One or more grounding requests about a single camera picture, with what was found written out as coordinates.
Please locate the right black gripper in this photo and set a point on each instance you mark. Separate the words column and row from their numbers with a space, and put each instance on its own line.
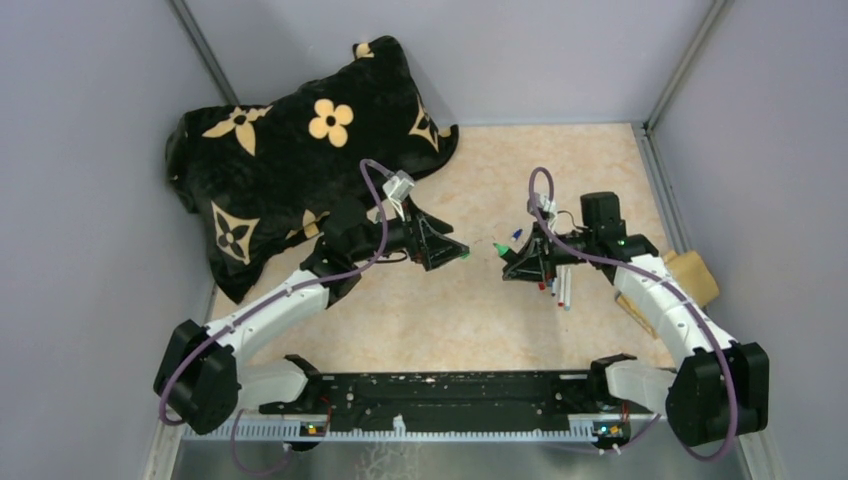
column 528, row 262

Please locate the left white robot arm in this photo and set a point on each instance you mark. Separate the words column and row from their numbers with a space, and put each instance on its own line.
column 205, row 376

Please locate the black floral plush blanket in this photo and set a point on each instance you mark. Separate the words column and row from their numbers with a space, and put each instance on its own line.
column 264, row 177

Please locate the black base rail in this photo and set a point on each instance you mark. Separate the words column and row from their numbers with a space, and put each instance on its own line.
column 496, row 402

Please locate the white red-tip pen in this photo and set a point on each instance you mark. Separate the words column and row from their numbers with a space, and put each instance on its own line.
column 560, row 289

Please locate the white light-blue pen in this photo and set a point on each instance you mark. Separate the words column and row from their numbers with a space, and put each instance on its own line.
column 567, row 289

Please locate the black green highlighter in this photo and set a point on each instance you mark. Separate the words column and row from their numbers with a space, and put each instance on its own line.
column 501, row 249

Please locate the grey cable duct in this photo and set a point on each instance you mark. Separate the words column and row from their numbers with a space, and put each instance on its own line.
column 295, row 431

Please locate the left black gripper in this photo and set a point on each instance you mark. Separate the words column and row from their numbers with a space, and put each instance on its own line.
column 419, row 238

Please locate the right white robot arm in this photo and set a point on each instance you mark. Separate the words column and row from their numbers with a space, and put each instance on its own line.
column 718, row 386

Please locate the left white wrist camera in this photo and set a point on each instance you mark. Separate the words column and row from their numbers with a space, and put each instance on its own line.
column 397, row 189

